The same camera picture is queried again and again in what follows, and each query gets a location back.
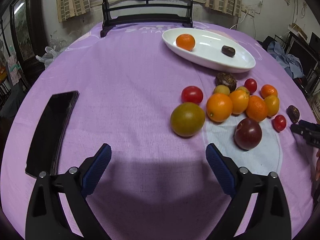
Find wrinkled dark date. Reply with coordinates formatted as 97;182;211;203
286;105;300;124

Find small red cherry tomato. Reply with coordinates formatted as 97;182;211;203
272;115;287;133

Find small yellow kumquat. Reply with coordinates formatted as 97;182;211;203
264;95;280;117

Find textured orange mandarin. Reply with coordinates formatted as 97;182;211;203
246;95;268;122

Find dark purple tomato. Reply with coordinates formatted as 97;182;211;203
234;118;262;151

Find yellow orange kumquat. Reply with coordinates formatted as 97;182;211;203
229;90;249;115

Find large orange mandarin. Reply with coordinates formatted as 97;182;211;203
206;93;233;122

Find dark brown round fruit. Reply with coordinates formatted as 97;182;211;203
221;45;236;57

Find green yellow tomato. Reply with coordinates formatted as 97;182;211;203
170;102;206;137

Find small orange tangerine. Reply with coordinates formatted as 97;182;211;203
176;34;196;51

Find right hand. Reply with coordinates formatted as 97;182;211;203
315;150;320;181

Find blue clothes pile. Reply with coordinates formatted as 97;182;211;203
267;41;304;79

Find pale yellow longan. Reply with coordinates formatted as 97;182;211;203
213;85;231;96

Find brown passion fruit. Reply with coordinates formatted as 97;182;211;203
215;72;237;92

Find white oval plate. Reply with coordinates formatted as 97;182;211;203
162;28;256;73

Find purple tablecloth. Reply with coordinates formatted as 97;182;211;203
1;23;316;239

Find white plastic bag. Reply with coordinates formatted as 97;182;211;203
35;46;66;69

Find dark wooden cabinet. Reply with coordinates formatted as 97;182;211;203
9;0;48;86

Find black framed decorative screen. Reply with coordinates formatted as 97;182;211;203
100;0;196;38

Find white wall cable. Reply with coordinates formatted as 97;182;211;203
228;10;256;30

